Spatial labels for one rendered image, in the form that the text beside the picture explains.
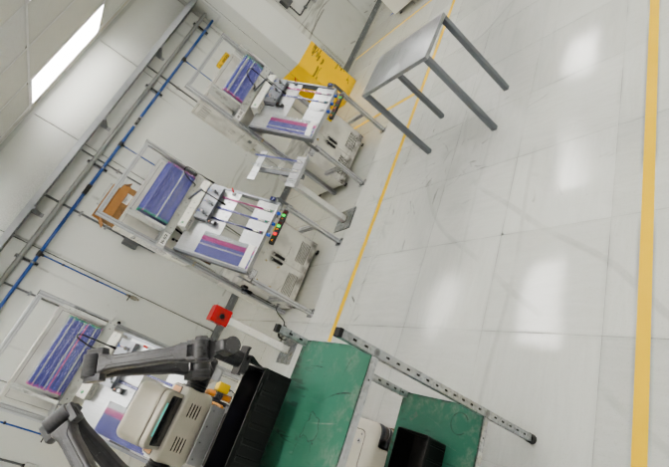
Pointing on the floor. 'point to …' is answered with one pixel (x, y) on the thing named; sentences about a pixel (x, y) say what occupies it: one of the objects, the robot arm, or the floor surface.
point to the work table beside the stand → (405, 56)
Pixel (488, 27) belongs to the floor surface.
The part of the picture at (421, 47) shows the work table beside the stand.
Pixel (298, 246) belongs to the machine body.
